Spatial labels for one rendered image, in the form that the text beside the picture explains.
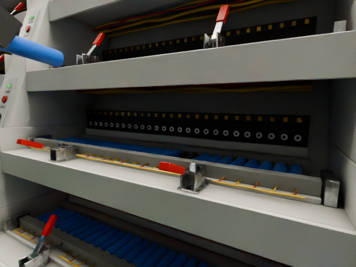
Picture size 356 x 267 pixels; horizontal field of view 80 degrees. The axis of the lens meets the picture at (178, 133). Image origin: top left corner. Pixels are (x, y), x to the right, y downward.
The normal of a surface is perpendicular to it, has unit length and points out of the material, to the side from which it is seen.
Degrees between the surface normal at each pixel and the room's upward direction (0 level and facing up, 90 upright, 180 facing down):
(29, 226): 108
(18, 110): 90
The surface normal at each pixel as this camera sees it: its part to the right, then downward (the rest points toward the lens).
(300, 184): -0.48, 0.08
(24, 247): 0.03, -0.99
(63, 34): 0.88, 0.07
